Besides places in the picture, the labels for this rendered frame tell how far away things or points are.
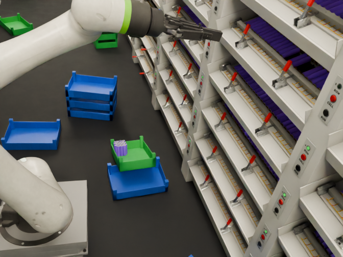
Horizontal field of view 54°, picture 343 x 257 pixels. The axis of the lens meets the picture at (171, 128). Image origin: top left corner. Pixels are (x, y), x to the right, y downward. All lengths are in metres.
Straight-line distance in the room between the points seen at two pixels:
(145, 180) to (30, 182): 1.04
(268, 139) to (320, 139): 0.28
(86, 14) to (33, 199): 0.50
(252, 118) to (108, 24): 0.64
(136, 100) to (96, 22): 1.67
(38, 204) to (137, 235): 0.79
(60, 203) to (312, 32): 0.85
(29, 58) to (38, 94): 1.65
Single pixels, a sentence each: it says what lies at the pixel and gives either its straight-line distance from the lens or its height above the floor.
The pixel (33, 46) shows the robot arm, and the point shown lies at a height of 1.01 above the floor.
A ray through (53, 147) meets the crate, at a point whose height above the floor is 0.02.
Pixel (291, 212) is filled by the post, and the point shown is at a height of 0.64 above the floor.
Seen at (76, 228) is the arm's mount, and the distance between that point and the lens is 1.30.
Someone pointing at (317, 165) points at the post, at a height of 0.84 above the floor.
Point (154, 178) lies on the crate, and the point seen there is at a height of 0.00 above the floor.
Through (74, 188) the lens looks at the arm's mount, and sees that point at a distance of 1.43.
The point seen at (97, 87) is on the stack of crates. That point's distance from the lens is 2.33.
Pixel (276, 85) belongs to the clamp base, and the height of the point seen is 0.92.
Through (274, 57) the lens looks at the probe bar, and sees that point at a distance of 1.18.
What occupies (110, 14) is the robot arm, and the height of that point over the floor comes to 1.11.
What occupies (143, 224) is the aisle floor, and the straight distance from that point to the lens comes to 1.74.
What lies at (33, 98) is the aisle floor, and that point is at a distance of 2.57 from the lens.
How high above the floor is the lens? 1.43
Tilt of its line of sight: 39 degrees down
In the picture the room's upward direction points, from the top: 8 degrees clockwise
